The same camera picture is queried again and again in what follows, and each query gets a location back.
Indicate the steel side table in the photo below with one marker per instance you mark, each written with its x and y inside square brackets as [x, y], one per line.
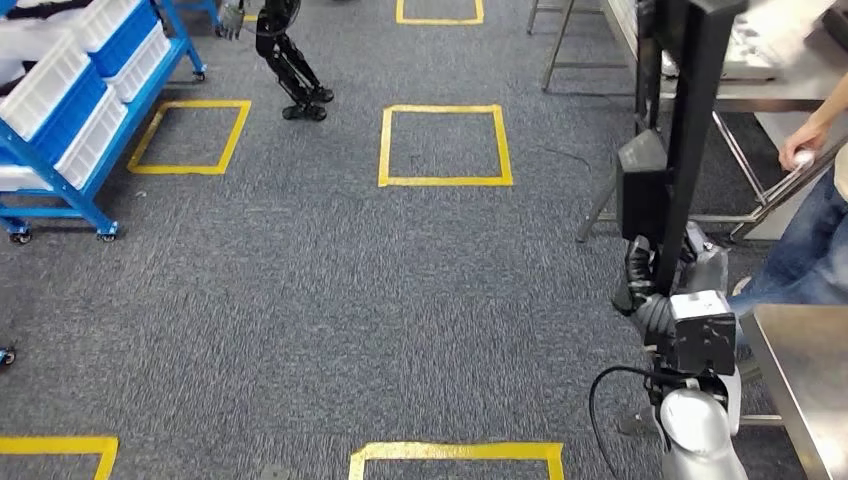
[762, 93]

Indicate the blue rack caster wheel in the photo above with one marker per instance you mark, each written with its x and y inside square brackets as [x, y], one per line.
[6, 358]

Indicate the yellow floor tape square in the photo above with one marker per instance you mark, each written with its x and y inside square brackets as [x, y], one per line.
[457, 450]

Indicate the white plastic bin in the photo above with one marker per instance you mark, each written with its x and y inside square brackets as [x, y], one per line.
[20, 177]
[40, 93]
[93, 139]
[142, 63]
[106, 20]

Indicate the person's hand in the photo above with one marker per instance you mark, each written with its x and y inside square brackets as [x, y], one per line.
[802, 142]

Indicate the person's forearm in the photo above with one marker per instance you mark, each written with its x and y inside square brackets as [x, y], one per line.
[831, 106]

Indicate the person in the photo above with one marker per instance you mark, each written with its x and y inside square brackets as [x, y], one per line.
[808, 252]

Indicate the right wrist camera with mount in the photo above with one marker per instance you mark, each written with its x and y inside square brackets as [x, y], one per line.
[699, 305]

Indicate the black plastic panel part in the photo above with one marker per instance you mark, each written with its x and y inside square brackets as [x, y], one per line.
[689, 132]

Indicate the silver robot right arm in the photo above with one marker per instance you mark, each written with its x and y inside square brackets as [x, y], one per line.
[696, 424]

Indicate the black robot foot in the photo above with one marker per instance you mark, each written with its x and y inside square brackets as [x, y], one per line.
[275, 474]

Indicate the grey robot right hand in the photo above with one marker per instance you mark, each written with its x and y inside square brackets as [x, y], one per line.
[709, 265]

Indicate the blue wheeled bin rack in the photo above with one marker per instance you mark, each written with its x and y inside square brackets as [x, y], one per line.
[136, 109]

